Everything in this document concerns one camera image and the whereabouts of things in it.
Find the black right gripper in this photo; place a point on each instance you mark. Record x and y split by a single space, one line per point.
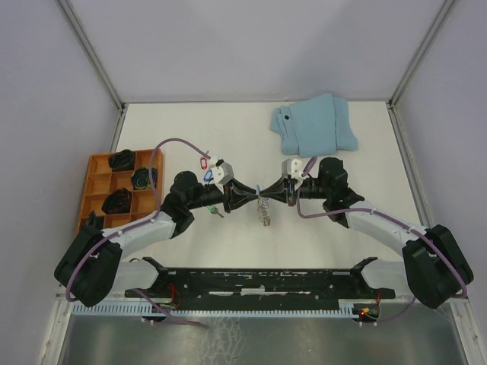
282 190

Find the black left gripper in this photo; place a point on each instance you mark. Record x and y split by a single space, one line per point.
237 195

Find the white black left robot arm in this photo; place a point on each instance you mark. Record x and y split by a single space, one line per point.
93 265

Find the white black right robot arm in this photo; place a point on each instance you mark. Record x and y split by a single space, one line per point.
433 268

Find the key with green tag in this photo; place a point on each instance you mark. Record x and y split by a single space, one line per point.
213 210

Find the key with red tag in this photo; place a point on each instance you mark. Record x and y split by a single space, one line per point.
204 160

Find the light blue folded cloth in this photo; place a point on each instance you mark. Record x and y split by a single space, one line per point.
314 127

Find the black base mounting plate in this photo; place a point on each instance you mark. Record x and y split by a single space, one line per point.
327 283

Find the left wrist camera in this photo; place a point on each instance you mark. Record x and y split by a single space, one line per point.
222 172

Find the aluminium frame rail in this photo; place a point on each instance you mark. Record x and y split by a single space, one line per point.
441 103

